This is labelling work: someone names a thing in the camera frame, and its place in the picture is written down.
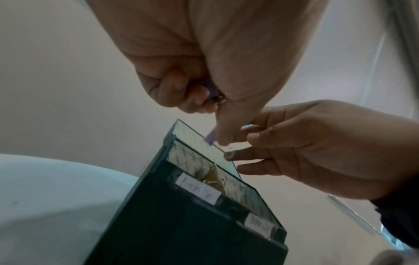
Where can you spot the white window frame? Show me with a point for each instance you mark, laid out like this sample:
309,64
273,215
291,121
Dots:
401,46

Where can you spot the small white paper label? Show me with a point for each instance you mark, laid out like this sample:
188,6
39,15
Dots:
260,224

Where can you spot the large white paper label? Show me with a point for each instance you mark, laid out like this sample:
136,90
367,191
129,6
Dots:
197,189

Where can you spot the dark green compartment box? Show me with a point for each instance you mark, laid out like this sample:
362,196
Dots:
170,222

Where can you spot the metal framed glass panel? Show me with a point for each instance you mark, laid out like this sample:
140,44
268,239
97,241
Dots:
360,217

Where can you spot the small purple plastic piece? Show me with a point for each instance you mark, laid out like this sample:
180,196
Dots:
211,89

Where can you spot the person's left hand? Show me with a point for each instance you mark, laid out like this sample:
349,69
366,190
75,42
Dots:
203,38

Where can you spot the person's right hand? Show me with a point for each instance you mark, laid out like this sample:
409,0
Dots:
327,147

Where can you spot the small gold metal pieces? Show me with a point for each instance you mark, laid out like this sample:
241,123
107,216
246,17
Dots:
212,178

